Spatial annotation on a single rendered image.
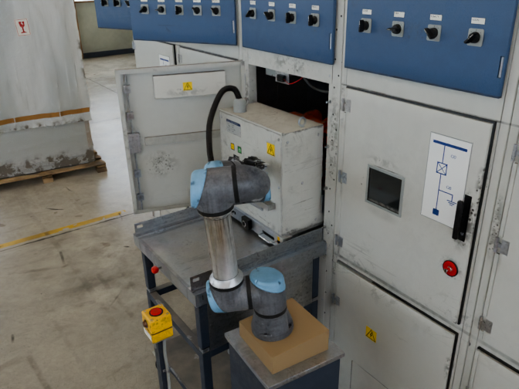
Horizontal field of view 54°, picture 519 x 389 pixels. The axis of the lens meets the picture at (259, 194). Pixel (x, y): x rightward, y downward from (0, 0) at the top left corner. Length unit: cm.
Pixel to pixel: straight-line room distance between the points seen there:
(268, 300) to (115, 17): 231
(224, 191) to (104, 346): 189
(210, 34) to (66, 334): 196
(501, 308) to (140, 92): 178
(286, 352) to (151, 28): 182
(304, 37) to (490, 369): 141
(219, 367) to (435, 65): 176
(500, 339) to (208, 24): 188
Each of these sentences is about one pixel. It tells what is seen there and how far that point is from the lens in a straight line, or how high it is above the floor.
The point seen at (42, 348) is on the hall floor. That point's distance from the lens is 333.
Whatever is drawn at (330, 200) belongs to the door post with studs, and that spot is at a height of 107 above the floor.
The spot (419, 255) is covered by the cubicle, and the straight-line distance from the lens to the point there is 194.
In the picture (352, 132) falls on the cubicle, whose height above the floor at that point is 141.
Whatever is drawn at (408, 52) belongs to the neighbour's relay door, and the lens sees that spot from 179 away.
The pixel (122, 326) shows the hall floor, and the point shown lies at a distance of 333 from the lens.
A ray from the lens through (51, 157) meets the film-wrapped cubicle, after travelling 569.
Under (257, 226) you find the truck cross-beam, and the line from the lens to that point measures 236.
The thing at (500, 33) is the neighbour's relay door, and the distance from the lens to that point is 160.
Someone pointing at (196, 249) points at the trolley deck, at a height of 85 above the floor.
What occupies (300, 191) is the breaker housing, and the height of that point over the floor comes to 111.
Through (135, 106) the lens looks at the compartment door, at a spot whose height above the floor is 140.
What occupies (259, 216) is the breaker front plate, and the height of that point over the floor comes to 95.
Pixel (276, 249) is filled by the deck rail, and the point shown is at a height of 89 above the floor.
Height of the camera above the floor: 201
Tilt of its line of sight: 24 degrees down
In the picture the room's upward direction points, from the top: 1 degrees counter-clockwise
